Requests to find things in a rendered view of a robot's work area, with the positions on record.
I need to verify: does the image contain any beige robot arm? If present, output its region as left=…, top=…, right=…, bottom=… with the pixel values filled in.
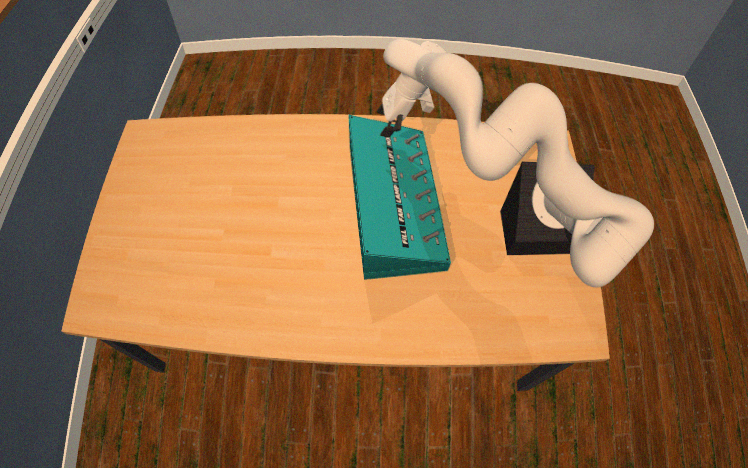
left=384, top=39, right=654, bottom=287

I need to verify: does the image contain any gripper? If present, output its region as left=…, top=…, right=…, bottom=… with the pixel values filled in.
left=377, top=82, right=416, bottom=138

